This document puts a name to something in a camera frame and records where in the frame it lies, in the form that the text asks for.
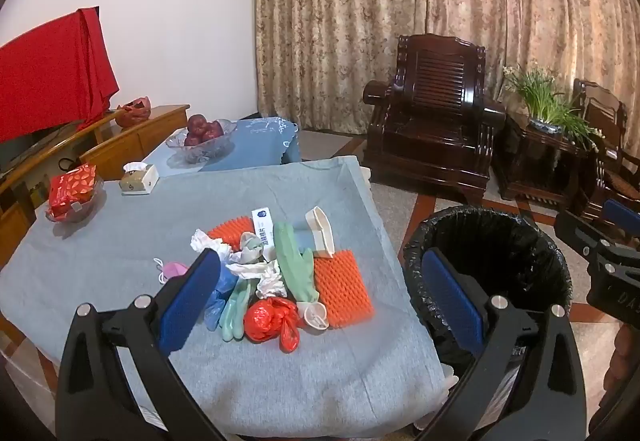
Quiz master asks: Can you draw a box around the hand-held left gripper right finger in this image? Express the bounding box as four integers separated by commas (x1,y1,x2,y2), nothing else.
416,248,587,441

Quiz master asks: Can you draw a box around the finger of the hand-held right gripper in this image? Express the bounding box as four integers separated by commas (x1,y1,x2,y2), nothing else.
554,210,613,268
601,198,640,249

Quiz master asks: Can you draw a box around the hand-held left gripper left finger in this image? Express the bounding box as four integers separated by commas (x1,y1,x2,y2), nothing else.
54,248,226,441

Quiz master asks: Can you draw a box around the blue plastic glove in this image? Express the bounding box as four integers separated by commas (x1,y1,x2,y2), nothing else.
202,263,240,332

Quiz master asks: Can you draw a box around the pink face mask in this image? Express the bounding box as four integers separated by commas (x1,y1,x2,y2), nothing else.
154,257,191,283

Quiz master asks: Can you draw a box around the green rubber glove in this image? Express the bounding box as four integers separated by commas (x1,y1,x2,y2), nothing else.
272,221,320,304
219,278,253,342

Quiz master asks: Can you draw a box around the white tissue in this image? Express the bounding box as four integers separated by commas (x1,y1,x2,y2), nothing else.
190,228,233,257
226,260,287,299

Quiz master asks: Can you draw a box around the bin with black bag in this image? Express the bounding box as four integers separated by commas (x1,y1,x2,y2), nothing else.
404,205,573,441

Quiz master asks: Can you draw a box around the red plastic bag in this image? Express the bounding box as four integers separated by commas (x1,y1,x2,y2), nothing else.
243,297,302,353

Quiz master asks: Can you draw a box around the greenish wrapper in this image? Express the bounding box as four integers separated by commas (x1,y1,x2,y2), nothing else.
232,231,276,267

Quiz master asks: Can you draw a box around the orange foam net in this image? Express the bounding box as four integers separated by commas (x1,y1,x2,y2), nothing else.
313,249,375,328
207,217,261,253

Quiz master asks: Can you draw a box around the white blue medicine box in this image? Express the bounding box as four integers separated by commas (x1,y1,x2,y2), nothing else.
251,208,277,262

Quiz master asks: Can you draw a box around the white plastic cup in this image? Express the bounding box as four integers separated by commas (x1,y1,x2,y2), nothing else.
296,301,330,331

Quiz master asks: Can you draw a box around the white paper tray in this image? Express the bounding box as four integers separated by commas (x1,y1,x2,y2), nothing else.
305,206,337,256

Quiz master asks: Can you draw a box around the dark wooden side table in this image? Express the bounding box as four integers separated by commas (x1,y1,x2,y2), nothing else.
492,114,598,214

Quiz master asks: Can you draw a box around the grey tablecloth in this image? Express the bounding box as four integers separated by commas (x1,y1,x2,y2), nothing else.
0,155,448,439

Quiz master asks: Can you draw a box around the dark wooden armchair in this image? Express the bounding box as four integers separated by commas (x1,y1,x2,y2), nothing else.
361,34,507,203
570,78,640,232

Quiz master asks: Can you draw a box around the blue white flower pot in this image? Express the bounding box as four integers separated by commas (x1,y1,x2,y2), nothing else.
529,117,565,136

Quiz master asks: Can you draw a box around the tissue box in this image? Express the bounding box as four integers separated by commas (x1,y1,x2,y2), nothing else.
119,162,160,196

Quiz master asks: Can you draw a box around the glass dish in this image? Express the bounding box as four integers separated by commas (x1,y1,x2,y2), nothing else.
45,180,106,224

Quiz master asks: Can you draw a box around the green potted plant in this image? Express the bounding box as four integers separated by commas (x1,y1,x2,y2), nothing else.
502,64,601,149

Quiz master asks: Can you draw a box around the glass fruit bowl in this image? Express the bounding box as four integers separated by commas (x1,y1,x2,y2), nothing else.
166,118,238,165

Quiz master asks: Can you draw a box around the red patterned packet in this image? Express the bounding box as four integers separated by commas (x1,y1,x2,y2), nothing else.
47,163,97,218

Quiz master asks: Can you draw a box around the wooden chair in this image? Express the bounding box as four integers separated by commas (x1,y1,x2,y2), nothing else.
0,108,126,272

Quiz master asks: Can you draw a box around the red lotus ornament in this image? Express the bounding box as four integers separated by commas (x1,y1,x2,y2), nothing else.
116,96,152,128

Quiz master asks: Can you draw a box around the black television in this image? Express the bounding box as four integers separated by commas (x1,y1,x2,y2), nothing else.
0,118,86,174

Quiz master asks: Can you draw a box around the red cloth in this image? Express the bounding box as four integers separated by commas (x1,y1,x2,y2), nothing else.
0,7,121,144

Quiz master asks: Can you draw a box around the beige patterned curtain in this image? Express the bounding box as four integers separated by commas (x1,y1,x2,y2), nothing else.
248,0,640,142

